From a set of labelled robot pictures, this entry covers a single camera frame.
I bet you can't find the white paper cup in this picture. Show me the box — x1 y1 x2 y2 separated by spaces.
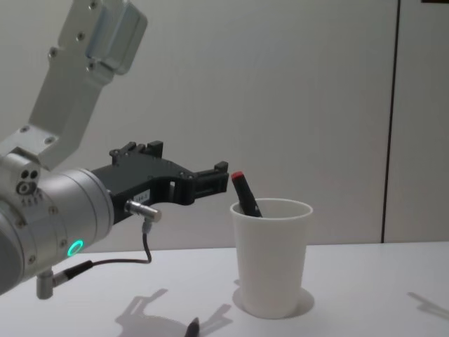
229 198 314 310

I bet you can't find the black marker with red cap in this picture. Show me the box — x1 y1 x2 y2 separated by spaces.
231 171 264 218

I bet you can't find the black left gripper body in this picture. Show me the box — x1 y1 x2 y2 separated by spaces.
91 159 194 226

